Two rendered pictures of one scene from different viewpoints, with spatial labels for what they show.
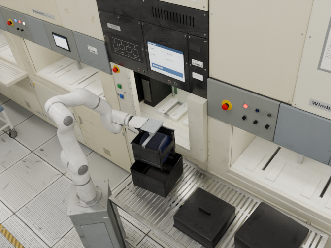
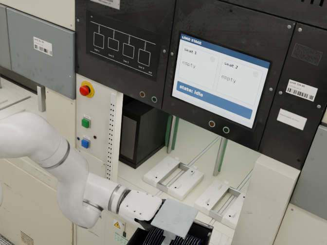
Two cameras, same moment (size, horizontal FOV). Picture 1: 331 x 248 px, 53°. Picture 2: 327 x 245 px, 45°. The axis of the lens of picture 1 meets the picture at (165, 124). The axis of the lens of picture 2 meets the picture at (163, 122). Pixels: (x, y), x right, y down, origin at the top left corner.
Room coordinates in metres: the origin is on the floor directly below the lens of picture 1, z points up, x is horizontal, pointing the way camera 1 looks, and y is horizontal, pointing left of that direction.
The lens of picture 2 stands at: (0.81, 0.35, 2.07)
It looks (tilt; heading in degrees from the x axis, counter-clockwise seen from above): 32 degrees down; 346
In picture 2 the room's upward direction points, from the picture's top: 8 degrees clockwise
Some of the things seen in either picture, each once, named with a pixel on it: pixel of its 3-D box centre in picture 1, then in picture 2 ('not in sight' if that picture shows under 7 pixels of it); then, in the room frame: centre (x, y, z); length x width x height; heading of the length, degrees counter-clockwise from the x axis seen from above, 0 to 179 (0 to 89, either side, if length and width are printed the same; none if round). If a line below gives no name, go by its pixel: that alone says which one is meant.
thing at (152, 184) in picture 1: (157, 170); not in sight; (1.57, 0.09, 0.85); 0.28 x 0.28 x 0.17; 56
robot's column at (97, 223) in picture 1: (99, 225); not in sight; (1.47, 0.60, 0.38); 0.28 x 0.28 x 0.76; 2
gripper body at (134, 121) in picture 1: (137, 123); (138, 207); (1.63, 0.18, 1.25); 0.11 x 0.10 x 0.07; 57
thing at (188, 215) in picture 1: (204, 215); not in sight; (1.17, -0.18, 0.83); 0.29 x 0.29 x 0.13; 47
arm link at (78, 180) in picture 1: (74, 164); not in sight; (1.50, 0.62, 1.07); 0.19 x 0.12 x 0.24; 37
